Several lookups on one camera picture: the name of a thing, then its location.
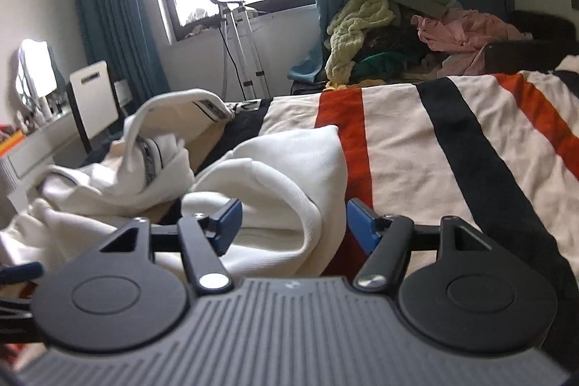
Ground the pink garment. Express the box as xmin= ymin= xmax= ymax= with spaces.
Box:
xmin=411 ymin=8 xmax=532 ymax=77

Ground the small beige cloth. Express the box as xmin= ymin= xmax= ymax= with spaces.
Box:
xmin=174 ymin=8 xmax=213 ymax=41

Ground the olive garment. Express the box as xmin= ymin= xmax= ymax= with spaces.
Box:
xmin=382 ymin=0 xmax=462 ymax=18

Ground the striped blanket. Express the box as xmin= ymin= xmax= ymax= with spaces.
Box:
xmin=0 ymin=69 xmax=579 ymax=369

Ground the black armchair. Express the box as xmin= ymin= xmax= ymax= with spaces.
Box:
xmin=479 ymin=9 xmax=579 ymax=75

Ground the white dressing table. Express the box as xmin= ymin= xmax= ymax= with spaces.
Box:
xmin=0 ymin=106 xmax=114 ymax=215

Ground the green garment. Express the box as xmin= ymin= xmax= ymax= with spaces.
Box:
xmin=353 ymin=51 xmax=408 ymax=84

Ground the white and black chair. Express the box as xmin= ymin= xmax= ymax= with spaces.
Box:
xmin=65 ymin=60 xmax=134 ymax=154

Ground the group of cosmetic bottles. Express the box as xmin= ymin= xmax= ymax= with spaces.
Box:
xmin=16 ymin=94 xmax=68 ymax=129

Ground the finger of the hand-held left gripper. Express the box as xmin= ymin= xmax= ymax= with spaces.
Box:
xmin=0 ymin=262 xmax=45 ymax=345

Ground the wavy vanity mirror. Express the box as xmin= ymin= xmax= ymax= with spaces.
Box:
xmin=15 ymin=39 xmax=68 ymax=115

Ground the dark garment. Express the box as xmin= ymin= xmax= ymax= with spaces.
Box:
xmin=357 ymin=24 xmax=426 ymax=75

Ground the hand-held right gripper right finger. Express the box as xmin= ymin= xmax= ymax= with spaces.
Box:
xmin=346 ymin=199 xmax=491 ymax=292

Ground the yellow-green knit blanket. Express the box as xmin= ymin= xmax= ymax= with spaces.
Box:
xmin=325 ymin=0 xmax=396 ymax=90

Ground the white zip jacket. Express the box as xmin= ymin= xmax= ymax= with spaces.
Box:
xmin=0 ymin=89 xmax=347 ymax=278

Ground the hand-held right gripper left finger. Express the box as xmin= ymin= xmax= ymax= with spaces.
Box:
xmin=97 ymin=200 xmax=242 ymax=295

